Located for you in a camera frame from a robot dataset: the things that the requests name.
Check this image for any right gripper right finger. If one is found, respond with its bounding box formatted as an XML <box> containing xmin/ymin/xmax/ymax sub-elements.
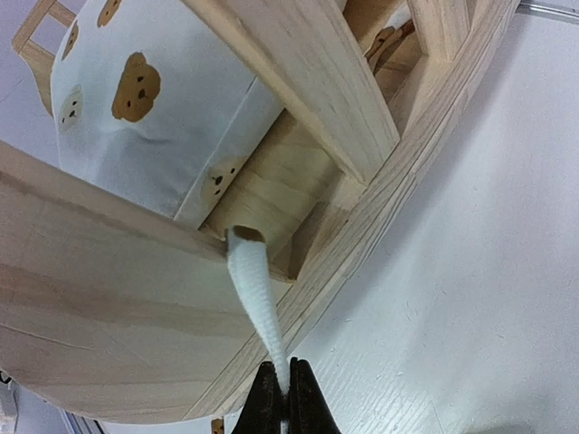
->
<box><xmin>289</xmin><ymin>357</ymin><xmax>341</xmax><ymax>434</ymax></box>

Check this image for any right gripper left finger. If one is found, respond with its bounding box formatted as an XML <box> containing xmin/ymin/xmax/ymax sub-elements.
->
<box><xmin>232</xmin><ymin>362</ymin><xmax>283</xmax><ymax>434</ymax></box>

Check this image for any wooden pet bed frame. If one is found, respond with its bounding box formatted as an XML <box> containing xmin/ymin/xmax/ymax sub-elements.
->
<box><xmin>1</xmin><ymin>1</ymin><xmax>517</xmax><ymax>424</ymax></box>

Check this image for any bear print cream cushion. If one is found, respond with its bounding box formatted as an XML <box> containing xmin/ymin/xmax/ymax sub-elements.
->
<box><xmin>48</xmin><ymin>0</ymin><xmax>417</xmax><ymax>434</ymax></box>

